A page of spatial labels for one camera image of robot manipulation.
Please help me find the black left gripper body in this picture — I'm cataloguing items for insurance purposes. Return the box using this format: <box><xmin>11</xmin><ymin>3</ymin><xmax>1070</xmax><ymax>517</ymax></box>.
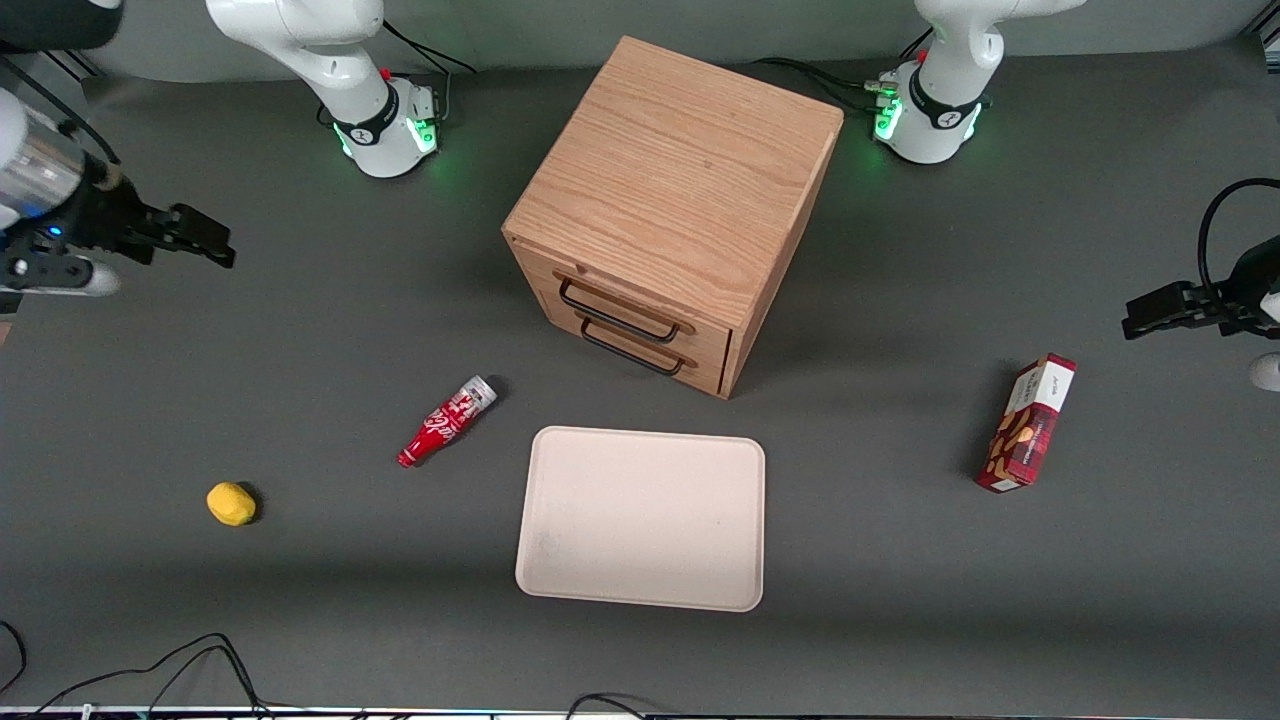
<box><xmin>1212</xmin><ymin>235</ymin><xmax>1280</xmax><ymax>336</ymax></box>

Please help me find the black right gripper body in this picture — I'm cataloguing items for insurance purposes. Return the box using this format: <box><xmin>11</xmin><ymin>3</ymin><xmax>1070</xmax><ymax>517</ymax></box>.
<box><xmin>45</xmin><ymin>175</ymin><xmax>166</xmax><ymax>263</ymax></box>

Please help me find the red coke bottle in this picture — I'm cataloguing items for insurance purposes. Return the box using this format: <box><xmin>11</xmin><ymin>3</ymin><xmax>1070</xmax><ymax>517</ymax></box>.
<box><xmin>397</xmin><ymin>375</ymin><xmax>499</xmax><ymax>469</ymax></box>

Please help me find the beige plastic tray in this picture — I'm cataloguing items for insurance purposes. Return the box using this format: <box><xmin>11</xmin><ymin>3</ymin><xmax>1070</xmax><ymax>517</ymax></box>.
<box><xmin>515</xmin><ymin>426</ymin><xmax>767</xmax><ymax>613</ymax></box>

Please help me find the red snack box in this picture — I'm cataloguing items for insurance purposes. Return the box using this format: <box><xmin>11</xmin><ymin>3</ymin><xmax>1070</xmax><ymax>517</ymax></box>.
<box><xmin>976</xmin><ymin>353</ymin><xmax>1078</xmax><ymax>493</ymax></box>

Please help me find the yellow lemon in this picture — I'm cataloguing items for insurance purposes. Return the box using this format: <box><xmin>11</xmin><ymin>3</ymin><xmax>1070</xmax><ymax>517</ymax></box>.
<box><xmin>207</xmin><ymin>482</ymin><xmax>257</xmax><ymax>527</ymax></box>

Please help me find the wooden drawer front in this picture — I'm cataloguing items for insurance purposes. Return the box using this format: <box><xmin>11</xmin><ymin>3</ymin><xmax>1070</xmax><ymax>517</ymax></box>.
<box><xmin>540</xmin><ymin>295</ymin><xmax>730</xmax><ymax>397</ymax></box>
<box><xmin>515</xmin><ymin>245</ymin><xmax>735</xmax><ymax>366</ymax></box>

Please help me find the wooden drawer cabinet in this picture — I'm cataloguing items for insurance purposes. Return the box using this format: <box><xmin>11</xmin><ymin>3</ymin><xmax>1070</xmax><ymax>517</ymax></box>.
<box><xmin>502</xmin><ymin>36</ymin><xmax>844</xmax><ymax>400</ymax></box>

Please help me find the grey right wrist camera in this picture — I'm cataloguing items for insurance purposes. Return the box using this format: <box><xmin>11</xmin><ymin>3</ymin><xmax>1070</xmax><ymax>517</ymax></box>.
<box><xmin>0</xmin><ymin>255</ymin><xmax>121</xmax><ymax>297</ymax></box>

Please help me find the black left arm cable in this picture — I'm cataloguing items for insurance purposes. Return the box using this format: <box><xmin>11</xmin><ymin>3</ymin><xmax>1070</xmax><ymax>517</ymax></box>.
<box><xmin>1198</xmin><ymin>178</ymin><xmax>1280</xmax><ymax>301</ymax></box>

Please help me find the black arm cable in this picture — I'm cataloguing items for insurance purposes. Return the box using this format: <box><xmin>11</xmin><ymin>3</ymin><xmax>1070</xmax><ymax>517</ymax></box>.
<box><xmin>1198</xmin><ymin>178</ymin><xmax>1280</xmax><ymax>301</ymax></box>
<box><xmin>0</xmin><ymin>55</ymin><xmax>121</xmax><ymax>191</ymax></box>

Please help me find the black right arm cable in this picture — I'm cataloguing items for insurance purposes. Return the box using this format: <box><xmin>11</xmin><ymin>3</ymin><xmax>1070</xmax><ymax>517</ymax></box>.
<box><xmin>0</xmin><ymin>55</ymin><xmax>121</xmax><ymax>191</ymax></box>

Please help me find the black right base cable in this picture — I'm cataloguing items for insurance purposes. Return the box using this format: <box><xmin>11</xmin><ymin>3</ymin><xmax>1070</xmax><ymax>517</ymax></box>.
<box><xmin>383</xmin><ymin>20</ymin><xmax>477</xmax><ymax>77</ymax></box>

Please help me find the black base cable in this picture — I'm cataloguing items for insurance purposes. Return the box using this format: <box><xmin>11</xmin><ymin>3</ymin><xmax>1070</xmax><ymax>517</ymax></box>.
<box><xmin>383</xmin><ymin>20</ymin><xmax>477</xmax><ymax>77</ymax></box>
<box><xmin>750</xmin><ymin>57</ymin><xmax>901</xmax><ymax>113</ymax></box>

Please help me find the black left base cable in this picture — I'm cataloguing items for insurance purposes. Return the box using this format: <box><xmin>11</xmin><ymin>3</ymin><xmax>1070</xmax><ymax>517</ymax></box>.
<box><xmin>750</xmin><ymin>57</ymin><xmax>901</xmax><ymax>113</ymax></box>

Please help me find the black floor cable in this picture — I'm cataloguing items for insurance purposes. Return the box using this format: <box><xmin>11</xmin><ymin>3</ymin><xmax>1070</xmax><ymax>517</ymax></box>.
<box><xmin>565</xmin><ymin>692</ymin><xmax>651</xmax><ymax>720</ymax></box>
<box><xmin>0</xmin><ymin>620</ymin><xmax>27</xmax><ymax>693</ymax></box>
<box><xmin>30</xmin><ymin>633</ymin><xmax>273</xmax><ymax>717</ymax></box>

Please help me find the black metal drawer handle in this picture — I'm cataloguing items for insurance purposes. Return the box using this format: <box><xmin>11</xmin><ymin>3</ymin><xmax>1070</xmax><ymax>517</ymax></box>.
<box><xmin>580</xmin><ymin>318</ymin><xmax>687</xmax><ymax>377</ymax></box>
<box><xmin>558</xmin><ymin>278</ymin><xmax>683</xmax><ymax>344</ymax></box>

